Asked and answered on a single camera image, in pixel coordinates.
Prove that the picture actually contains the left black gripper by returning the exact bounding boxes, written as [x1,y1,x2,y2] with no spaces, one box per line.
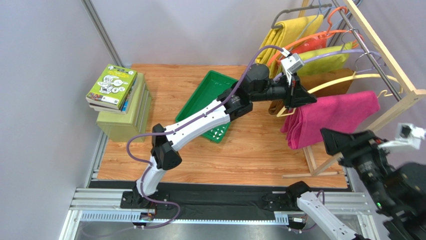
[250,70,318,111]

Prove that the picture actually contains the pink trousers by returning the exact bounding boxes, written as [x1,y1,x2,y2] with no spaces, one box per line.
[280,91,380,150]

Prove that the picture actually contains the cream yellow hanger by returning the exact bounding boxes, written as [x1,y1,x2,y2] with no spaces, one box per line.
[276,73,404,118]

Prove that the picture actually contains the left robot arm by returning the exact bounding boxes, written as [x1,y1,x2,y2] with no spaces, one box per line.
[133,64,317,198]

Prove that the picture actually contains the brown trousers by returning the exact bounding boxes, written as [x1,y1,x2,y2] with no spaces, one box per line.
[268,68,355,116]

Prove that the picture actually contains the lime green trousers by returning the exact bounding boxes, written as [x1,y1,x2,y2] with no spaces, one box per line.
[297,42,353,77]

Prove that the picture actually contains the red orange trousers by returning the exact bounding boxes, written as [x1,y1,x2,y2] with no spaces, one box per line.
[287,31,327,54]

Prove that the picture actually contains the yellow trousers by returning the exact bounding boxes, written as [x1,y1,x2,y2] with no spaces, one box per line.
[255,14,324,78]

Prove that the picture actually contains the orange hanger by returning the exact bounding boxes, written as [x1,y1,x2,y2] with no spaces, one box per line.
[266,6,359,67]

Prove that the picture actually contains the lilac hanger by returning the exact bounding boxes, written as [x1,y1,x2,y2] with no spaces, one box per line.
[273,49,382,83]

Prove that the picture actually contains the grey hanger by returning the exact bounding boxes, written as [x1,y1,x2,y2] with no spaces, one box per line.
[270,3,332,30]

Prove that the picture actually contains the green plastic tray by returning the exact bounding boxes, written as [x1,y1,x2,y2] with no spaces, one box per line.
[175,70,237,143]

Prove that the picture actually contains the wooden clothes rack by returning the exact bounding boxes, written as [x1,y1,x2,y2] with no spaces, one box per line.
[257,0,426,179]

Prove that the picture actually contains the black base mat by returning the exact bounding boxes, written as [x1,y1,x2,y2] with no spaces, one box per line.
[88,180,352,221]

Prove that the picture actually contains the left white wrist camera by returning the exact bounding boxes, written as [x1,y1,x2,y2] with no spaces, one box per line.
[280,48,305,86]

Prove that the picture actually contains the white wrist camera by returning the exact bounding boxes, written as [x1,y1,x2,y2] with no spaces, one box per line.
[280,48,305,86]
[378,123,426,153]

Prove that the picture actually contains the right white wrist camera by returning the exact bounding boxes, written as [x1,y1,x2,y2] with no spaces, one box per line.
[378,123,426,153]

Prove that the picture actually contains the metal hanging rail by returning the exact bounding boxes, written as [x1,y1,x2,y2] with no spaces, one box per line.
[338,10,402,102]

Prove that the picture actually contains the aluminium corner post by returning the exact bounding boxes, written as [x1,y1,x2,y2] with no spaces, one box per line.
[81,0,125,67]

